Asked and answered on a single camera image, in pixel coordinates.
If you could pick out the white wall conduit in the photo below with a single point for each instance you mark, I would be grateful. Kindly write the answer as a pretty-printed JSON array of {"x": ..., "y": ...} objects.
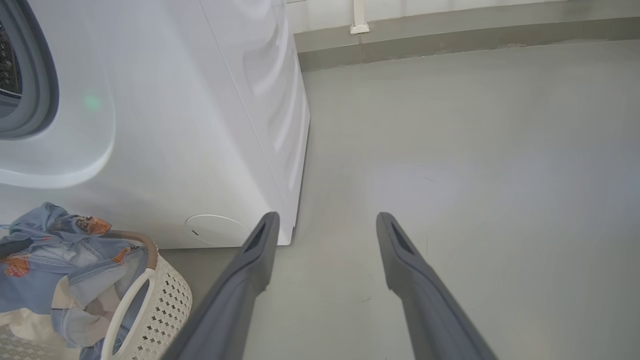
[{"x": 359, "y": 20}]

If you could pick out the round white filter cover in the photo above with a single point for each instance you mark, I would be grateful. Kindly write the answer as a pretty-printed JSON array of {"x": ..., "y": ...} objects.
[{"x": 215, "y": 230}]

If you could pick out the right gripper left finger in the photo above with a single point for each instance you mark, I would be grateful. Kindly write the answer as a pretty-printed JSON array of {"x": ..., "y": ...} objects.
[{"x": 235, "y": 300}]

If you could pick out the cream perforated laundry basket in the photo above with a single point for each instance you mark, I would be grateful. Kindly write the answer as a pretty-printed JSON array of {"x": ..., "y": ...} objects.
[{"x": 165, "y": 310}]

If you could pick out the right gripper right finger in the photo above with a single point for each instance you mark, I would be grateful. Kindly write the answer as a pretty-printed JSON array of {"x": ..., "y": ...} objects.
[{"x": 425, "y": 310}]

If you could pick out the white front-load washing machine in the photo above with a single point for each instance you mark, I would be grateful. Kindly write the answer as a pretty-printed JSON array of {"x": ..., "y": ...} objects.
[{"x": 175, "y": 125}]

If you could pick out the blue patterned denim garment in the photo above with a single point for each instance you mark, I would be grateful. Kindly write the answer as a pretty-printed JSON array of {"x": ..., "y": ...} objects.
[{"x": 50, "y": 260}]

